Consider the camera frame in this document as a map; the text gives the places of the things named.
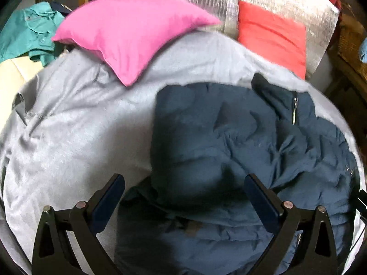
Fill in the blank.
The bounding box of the navy blue puffer jacket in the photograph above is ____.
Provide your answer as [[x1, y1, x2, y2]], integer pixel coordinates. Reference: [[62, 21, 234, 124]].
[[115, 74, 358, 274]]

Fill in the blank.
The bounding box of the grey bed blanket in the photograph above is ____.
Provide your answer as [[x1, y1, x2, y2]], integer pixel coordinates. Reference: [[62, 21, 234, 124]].
[[1, 31, 366, 274]]

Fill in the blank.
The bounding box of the cream sofa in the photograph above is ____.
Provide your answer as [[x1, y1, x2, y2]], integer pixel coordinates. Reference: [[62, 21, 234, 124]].
[[0, 57, 43, 129]]

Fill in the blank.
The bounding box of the light blue cloth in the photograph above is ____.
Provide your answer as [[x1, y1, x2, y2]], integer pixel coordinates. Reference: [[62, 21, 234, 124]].
[[358, 38, 367, 63]]

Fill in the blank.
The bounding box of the red-orange pillow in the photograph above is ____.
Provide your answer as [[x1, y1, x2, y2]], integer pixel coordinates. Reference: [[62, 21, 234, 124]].
[[238, 1, 307, 80]]

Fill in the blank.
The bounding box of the wicker basket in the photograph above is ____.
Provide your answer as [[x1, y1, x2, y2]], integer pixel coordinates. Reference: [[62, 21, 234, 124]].
[[338, 14, 366, 74]]

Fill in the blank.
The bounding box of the teal shirt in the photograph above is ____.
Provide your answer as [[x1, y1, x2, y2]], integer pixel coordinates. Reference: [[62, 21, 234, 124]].
[[1, 2, 64, 66]]

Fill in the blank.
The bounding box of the pink pillow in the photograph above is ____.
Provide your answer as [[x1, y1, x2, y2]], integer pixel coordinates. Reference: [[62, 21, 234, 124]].
[[52, 0, 220, 86]]

